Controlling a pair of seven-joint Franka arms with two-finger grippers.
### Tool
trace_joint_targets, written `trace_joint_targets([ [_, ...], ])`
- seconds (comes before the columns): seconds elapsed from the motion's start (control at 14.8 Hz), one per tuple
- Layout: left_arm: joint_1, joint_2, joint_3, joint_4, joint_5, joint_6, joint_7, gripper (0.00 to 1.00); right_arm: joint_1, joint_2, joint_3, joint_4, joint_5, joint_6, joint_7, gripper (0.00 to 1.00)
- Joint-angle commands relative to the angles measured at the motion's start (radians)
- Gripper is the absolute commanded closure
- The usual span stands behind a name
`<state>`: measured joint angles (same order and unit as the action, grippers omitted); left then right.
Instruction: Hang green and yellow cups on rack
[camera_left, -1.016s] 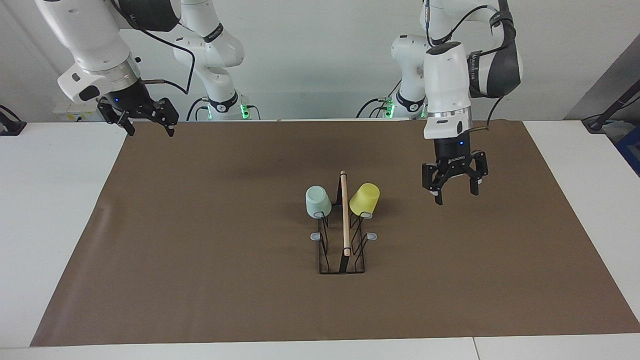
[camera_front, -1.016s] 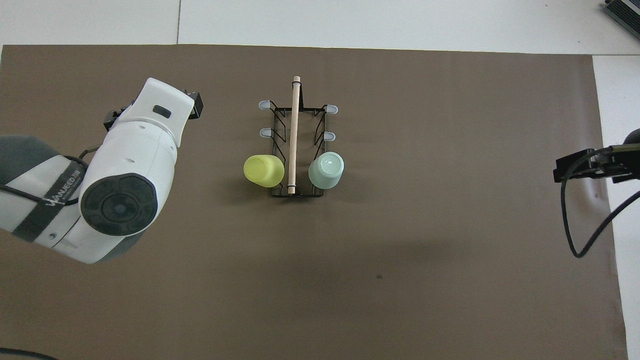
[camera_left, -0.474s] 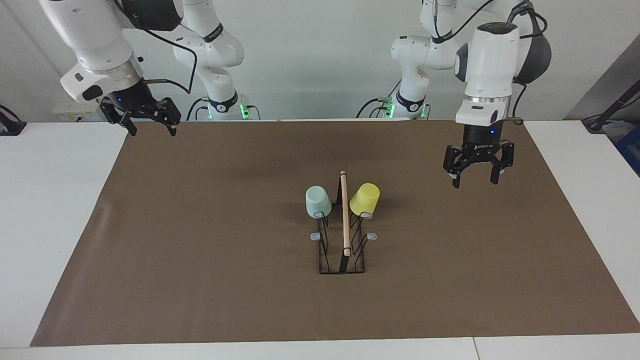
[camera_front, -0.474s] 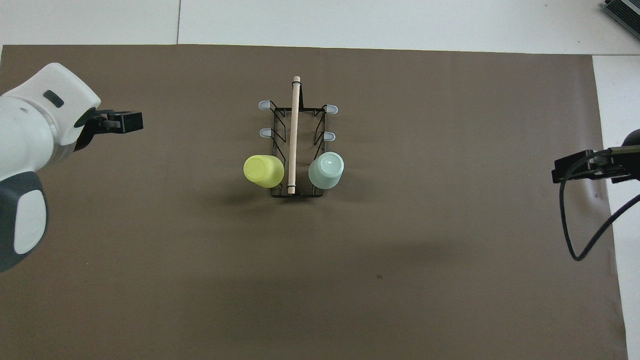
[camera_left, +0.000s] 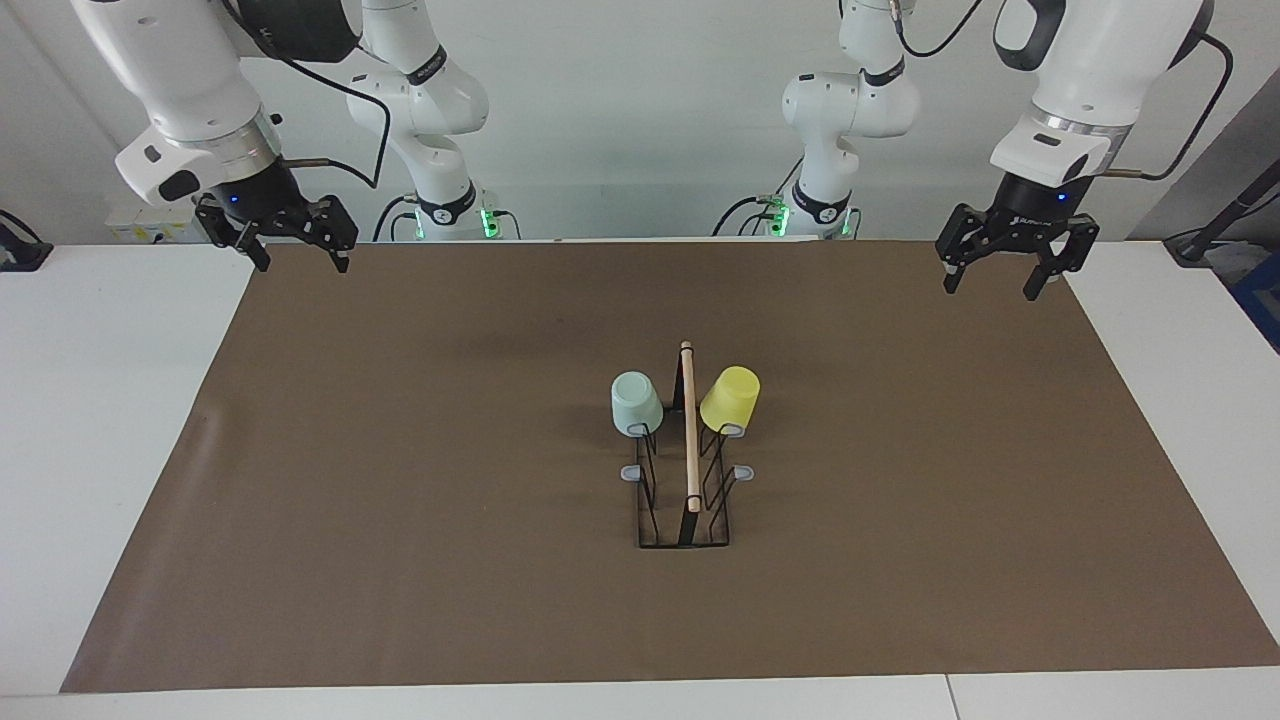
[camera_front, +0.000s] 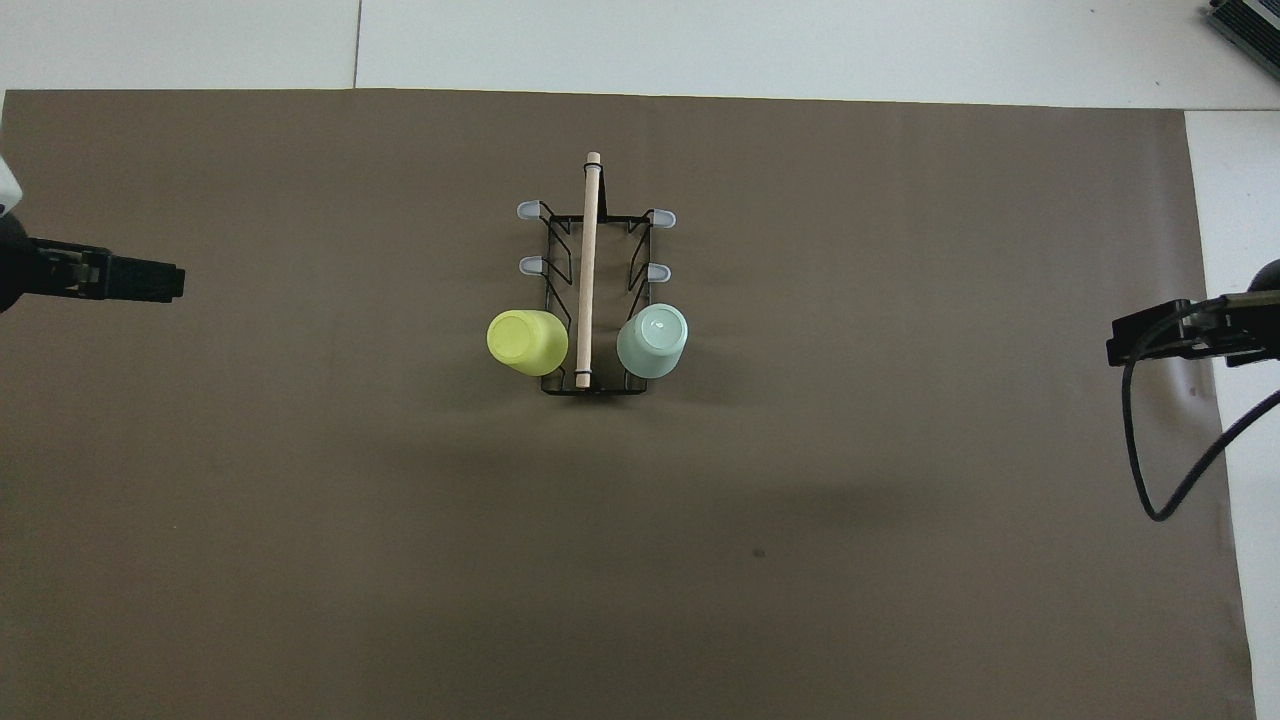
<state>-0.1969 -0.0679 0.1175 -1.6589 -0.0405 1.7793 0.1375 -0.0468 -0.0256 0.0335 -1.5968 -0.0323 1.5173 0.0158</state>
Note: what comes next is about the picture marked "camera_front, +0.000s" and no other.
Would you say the grey laptop device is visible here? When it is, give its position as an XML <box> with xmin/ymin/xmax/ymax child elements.
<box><xmin>1205</xmin><ymin>0</ymin><xmax>1280</xmax><ymax>56</ymax></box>

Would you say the black wire cup rack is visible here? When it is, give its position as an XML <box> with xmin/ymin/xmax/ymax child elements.
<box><xmin>515</xmin><ymin>152</ymin><xmax>678</xmax><ymax>396</ymax></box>

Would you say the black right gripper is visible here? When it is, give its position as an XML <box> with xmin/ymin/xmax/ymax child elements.
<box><xmin>1105</xmin><ymin>258</ymin><xmax>1280</xmax><ymax>368</ymax></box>

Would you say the brown table mat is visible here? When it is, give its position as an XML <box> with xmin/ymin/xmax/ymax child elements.
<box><xmin>0</xmin><ymin>88</ymin><xmax>1258</xmax><ymax>720</ymax></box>

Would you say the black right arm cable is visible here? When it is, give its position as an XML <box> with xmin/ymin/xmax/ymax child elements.
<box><xmin>1122</xmin><ymin>293</ymin><xmax>1280</xmax><ymax>523</ymax></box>

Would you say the yellow plastic cup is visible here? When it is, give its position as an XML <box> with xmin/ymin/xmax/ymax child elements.
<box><xmin>486</xmin><ymin>309</ymin><xmax>570</xmax><ymax>377</ymax></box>

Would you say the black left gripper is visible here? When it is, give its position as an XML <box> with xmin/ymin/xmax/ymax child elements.
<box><xmin>0</xmin><ymin>215</ymin><xmax>186</xmax><ymax>313</ymax></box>

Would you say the pale green plastic cup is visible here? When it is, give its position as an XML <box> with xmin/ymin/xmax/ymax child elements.
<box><xmin>616</xmin><ymin>303</ymin><xmax>690</xmax><ymax>379</ymax></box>

